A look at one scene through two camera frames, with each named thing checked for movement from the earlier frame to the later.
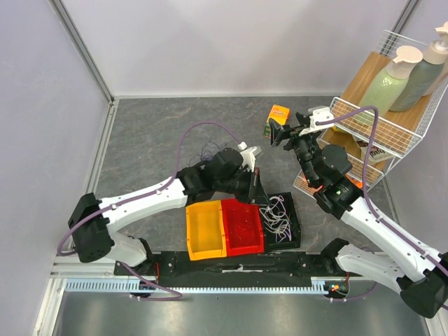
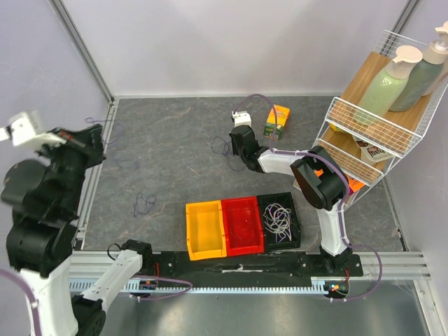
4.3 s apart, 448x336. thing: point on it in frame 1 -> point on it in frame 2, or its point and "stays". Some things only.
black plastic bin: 281,222 stays
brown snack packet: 376,155 stays
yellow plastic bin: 205,230 stays
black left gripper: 255,193 -> 89,140
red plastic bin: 243,228 stays
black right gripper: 289,133 -> 240,134
